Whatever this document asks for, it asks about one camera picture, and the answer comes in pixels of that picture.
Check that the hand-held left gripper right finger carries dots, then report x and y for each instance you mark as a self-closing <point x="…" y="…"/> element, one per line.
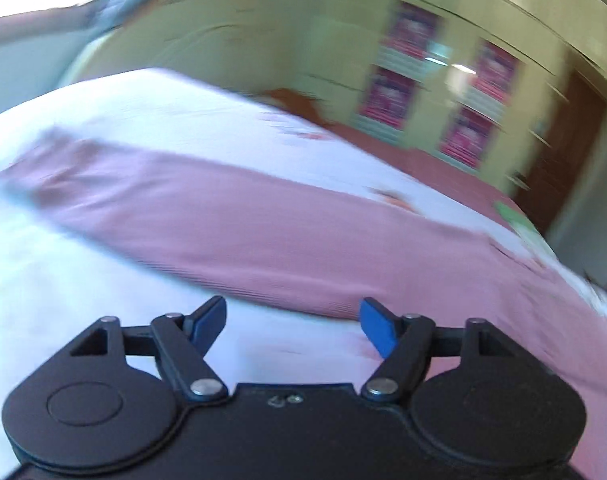
<point x="378" y="325"/>

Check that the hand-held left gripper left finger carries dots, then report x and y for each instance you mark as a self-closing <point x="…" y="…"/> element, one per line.
<point x="207" y="321"/>

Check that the pink ribbed knit garment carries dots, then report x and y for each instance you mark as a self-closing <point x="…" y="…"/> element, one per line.
<point x="233" y="230"/>

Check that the pink checked bed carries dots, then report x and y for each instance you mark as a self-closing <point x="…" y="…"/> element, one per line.
<point x="433" y="170"/>

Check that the green folded cloth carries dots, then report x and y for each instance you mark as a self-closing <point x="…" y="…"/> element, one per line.
<point x="508" y="211"/>

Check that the white floral blanket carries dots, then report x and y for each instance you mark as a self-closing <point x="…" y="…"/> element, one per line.
<point x="133" y="105"/>

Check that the brown wooden door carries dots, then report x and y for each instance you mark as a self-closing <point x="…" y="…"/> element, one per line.
<point x="568" y="150"/>

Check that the cream round headboard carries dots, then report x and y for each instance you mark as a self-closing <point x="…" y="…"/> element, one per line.
<point x="208" y="35"/>

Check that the cream glossy wardrobe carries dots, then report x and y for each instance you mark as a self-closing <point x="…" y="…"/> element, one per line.
<point x="343" y="25"/>

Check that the pink wall poster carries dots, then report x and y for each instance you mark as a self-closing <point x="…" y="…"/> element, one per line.
<point x="411" y="30"/>
<point x="387" y="97"/>
<point x="496" y="72"/>
<point x="466" y="137"/>

